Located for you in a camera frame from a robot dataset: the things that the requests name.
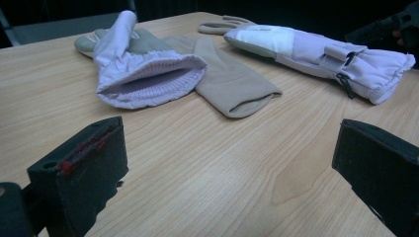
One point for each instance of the lavender ski glove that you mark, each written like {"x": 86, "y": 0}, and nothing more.
{"x": 115, "y": 65}
{"x": 309, "y": 49}

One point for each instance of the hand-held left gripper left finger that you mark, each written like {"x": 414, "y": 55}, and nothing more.
{"x": 85, "y": 171}

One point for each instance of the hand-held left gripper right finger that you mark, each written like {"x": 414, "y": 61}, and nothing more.
{"x": 382, "y": 164}

